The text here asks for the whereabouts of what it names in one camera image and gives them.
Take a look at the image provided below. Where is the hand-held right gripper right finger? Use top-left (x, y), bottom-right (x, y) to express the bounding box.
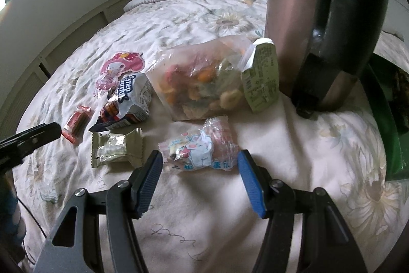
top-left (237, 149), bottom-right (368, 273)

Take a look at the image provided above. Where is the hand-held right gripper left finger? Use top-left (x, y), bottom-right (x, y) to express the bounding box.
top-left (33, 150), bottom-right (164, 273)

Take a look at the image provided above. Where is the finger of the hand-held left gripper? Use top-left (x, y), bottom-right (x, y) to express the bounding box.
top-left (0, 122), bottom-right (62, 161)

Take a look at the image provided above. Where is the white rabbit candy packet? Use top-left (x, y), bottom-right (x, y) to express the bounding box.
top-left (158, 115), bottom-right (241, 178)

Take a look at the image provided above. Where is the silver blue snack packet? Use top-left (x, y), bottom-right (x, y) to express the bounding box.
top-left (88, 72), bottom-right (154, 133)

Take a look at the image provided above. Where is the pink cartoon snack packet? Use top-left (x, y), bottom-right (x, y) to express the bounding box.
top-left (95, 51), bottom-right (145, 98)

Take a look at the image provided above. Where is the green box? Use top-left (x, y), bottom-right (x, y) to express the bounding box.
top-left (360, 53), bottom-right (409, 183)

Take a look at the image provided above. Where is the clear bag of mixed snacks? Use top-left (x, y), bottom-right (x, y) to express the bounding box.
top-left (145, 36), bottom-right (257, 122)

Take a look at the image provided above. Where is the small red candy packet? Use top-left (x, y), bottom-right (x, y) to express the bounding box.
top-left (62, 105), bottom-right (92, 145)

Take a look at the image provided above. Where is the pale green wafer packet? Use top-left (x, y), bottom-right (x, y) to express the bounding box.
top-left (91, 128), bottom-right (144, 169)

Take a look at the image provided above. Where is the green labelled jelly cup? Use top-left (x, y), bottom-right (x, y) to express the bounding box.
top-left (240, 38), bottom-right (281, 114)

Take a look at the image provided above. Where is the beige radiator cover cabinet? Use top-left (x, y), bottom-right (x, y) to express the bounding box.
top-left (0, 0), bottom-right (160, 134)

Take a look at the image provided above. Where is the thin black cable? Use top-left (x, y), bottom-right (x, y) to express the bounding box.
top-left (14, 194), bottom-right (48, 249)

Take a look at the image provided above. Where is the pink kettle with black handle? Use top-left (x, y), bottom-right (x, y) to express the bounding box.
top-left (265, 0), bottom-right (392, 119)

